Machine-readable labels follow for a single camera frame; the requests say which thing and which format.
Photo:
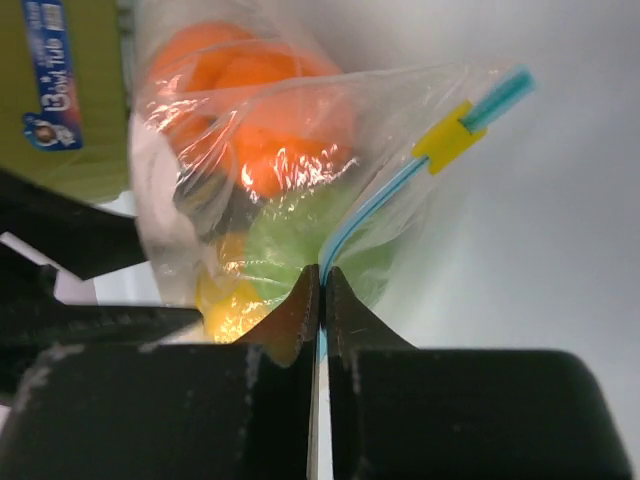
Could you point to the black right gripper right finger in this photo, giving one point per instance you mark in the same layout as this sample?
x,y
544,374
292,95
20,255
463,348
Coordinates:
x,y
402,412

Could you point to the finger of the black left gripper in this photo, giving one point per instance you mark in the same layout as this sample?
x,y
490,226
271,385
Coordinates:
x,y
32,319
84,240

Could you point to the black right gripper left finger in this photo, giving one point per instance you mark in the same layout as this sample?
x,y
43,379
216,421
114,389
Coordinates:
x,y
174,411

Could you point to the clear zip top bag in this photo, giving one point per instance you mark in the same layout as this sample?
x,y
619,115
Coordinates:
x,y
412,124

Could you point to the yellow fake lemon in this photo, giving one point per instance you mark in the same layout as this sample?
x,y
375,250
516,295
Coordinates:
x,y
231,297

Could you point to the green fake fruit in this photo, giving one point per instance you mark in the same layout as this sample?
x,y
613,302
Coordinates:
x,y
289,232

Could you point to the orange fake fruit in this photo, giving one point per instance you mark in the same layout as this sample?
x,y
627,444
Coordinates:
x,y
293,136
215,65

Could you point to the olive green plastic bin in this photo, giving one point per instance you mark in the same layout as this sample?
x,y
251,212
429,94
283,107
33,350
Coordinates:
x,y
64,101

